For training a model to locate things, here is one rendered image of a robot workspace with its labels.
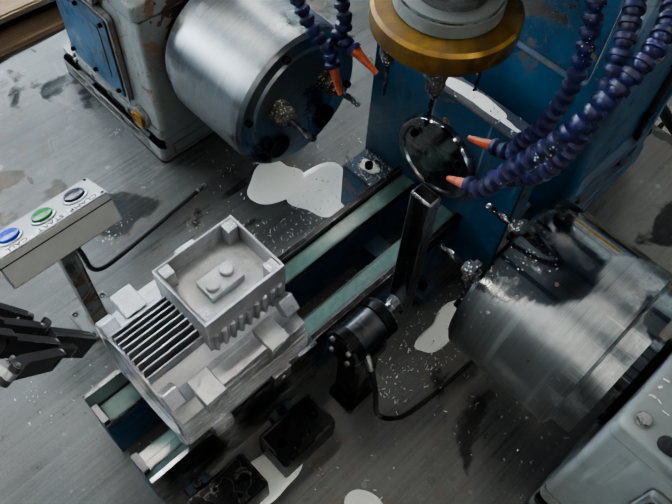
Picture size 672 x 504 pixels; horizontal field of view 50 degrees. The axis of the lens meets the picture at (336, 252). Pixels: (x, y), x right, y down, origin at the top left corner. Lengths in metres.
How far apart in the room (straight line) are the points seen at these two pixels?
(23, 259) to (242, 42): 0.43
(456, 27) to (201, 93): 0.46
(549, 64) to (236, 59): 0.45
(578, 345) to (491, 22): 0.38
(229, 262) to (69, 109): 0.75
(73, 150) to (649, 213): 1.10
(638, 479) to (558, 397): 0.12
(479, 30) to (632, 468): 0.51
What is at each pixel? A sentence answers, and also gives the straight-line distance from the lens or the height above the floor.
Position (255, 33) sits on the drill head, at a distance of 1.09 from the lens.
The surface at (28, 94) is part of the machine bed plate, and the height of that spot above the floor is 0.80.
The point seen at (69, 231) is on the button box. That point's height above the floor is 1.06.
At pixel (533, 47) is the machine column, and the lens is 1.10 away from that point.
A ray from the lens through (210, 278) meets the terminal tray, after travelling 0.86.
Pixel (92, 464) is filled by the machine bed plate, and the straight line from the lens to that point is 1.16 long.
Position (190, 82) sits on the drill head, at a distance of 1.15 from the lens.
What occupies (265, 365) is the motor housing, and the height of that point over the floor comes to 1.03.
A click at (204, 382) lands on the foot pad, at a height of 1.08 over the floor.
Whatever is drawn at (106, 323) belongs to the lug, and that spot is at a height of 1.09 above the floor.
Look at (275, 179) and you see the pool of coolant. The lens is 1.36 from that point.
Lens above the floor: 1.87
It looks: 57 degrees down
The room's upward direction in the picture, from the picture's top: 4 degrees clockwise
